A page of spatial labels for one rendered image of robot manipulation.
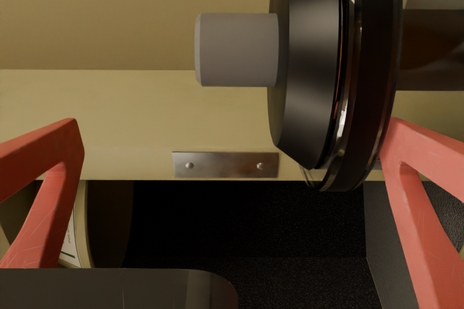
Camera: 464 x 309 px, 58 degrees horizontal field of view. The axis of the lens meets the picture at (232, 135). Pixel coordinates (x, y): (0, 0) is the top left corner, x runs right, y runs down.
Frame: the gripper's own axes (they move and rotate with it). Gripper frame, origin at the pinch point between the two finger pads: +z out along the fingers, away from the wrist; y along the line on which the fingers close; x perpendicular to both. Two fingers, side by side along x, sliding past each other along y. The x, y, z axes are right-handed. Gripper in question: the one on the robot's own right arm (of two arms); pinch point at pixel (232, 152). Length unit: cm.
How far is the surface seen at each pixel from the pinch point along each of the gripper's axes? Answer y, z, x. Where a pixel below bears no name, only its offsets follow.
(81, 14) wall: 24, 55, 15
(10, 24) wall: 35, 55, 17
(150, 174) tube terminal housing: 5.6, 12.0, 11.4
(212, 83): 0.7, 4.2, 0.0
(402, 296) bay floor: -17.8, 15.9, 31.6
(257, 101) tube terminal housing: -2.0, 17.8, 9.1
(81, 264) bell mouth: 13.2, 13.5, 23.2
